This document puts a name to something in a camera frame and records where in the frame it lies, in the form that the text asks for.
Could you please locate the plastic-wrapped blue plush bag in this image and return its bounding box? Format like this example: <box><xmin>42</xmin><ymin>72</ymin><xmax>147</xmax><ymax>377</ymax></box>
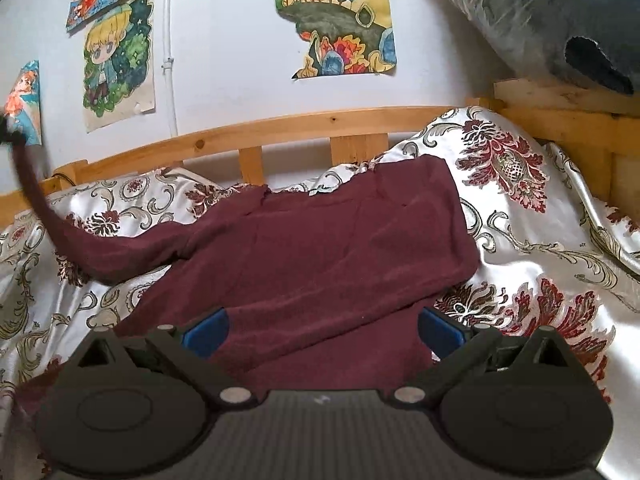
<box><xmin>449</xmin><ymin>0</ymin><xmax>639</xmax><ymax>96</ymax></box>

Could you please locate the maroon knit sweater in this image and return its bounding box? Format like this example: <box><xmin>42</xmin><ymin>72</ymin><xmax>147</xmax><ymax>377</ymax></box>
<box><xmin>1</xmin><ymin>130</ymin><xmax>480</xmax><ymax>393</ymax></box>

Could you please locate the floral satin bedspread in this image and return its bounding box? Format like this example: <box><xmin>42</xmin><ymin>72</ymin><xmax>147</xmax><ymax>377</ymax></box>
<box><xmin>1</xmin><ymin>107</ymin><xmax>639</xmax><ymax>479</ymax></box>

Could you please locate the small anime poster left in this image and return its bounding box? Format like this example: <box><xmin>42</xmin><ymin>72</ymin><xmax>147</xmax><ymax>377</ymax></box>
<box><xmin>4</xmin><ymin>60</ymin><xmax>42</xmax><ymax>145</ymax></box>

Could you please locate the blond anime boy poster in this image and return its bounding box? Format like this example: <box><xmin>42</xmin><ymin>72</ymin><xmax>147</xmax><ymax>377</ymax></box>
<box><xmin>82</xmin><ymin>0</ymin><xmax>155</xmax><ymax>132</ymax></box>

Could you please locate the wooden bed frame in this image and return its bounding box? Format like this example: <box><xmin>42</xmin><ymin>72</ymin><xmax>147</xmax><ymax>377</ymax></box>
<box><xmin>0</xmin><ymin>78</ymin><xmax>640</xmax><ymax>229</ymax></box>

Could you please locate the white wall cable conduit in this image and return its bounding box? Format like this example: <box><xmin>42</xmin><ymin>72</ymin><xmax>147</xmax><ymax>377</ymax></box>
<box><xmin>160</xmin><ymin>0</ymin><xmax>180</xmax><ymax>137</ymax></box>

